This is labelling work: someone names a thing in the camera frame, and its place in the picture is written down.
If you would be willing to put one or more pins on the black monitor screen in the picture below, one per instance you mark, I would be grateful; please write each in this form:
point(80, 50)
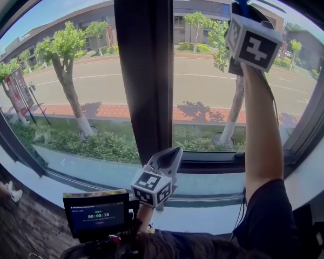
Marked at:
point(97, 217)

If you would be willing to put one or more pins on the large fixed window glass pane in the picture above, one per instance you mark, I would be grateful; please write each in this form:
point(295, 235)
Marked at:
point(97, 85)

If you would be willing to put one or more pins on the white window sill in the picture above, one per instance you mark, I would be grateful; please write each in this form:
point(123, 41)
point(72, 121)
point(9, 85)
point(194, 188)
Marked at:
point(191, 217)

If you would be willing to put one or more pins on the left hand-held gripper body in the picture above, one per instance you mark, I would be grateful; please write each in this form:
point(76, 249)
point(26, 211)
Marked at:
point(148, 187)

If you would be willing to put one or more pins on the red notice board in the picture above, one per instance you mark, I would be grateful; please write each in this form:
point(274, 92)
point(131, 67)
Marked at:
point(19, 90)

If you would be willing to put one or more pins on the small roadside tree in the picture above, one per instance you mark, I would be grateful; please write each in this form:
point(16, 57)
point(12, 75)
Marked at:
point(197, 20)
point(295, 46)

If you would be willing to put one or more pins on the leaning street tree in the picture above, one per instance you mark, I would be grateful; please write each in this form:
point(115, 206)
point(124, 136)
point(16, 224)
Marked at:
point(70, 96)

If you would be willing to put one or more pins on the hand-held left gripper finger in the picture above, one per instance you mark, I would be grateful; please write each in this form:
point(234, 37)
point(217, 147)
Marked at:
point(152, 163)
point(175, 169)

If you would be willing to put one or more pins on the casement window glass pane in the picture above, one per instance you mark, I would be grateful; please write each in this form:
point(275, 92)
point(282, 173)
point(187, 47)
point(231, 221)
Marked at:
point(199, 85)

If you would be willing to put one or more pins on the street tree with sawn top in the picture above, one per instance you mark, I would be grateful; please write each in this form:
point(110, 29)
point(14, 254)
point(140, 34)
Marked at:
point(235, 112)

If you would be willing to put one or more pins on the short wide window glass pane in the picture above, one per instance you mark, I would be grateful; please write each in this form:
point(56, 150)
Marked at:
point(205, 185)

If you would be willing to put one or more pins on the person's left forearm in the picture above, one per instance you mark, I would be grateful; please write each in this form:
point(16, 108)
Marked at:
point(145, 217)

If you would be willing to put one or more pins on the black street lamp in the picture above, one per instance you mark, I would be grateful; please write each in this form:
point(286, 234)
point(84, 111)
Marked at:
point(32, 86)

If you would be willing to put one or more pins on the brown brick building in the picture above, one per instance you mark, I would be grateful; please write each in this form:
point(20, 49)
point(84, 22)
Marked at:
point(83, 12)

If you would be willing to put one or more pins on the black window frame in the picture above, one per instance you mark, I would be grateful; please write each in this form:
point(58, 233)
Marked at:
point(143, 77)

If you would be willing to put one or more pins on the green hedge bushes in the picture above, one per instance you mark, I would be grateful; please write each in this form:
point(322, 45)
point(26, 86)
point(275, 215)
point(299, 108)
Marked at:
point(97, 147)

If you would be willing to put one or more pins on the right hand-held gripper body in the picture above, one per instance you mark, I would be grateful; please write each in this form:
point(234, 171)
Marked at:
point(253, 47)

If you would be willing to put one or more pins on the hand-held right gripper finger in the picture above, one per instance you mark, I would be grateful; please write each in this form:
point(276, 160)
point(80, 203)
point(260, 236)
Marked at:
point(235, 9)
point(260, 16)

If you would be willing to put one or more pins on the person's right forearm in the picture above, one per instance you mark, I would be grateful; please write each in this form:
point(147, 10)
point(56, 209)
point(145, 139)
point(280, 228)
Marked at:
point(262, 144)

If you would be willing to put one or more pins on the person's black shirt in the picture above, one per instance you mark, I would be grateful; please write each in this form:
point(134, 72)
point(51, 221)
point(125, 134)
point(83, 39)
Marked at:
point(267, 217)

